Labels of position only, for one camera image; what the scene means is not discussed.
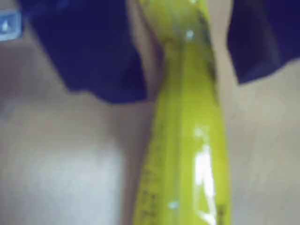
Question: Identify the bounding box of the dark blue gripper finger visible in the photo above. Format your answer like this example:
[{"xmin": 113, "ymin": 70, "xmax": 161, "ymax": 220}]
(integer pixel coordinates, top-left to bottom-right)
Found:
[
  {"xmin": 226, "ymin": 0, "xmax": 300, "ymax": 84},
  {"xmin": 17, "ymin": 0, "xmax": 148, "ymax": 104}
]

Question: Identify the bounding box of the yellow coffee stick packet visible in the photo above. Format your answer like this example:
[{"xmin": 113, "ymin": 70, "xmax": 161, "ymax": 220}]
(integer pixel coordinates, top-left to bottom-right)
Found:
[{"xmin": 132, "ymin": 0, "xmax": 234, "ymax": 225}]

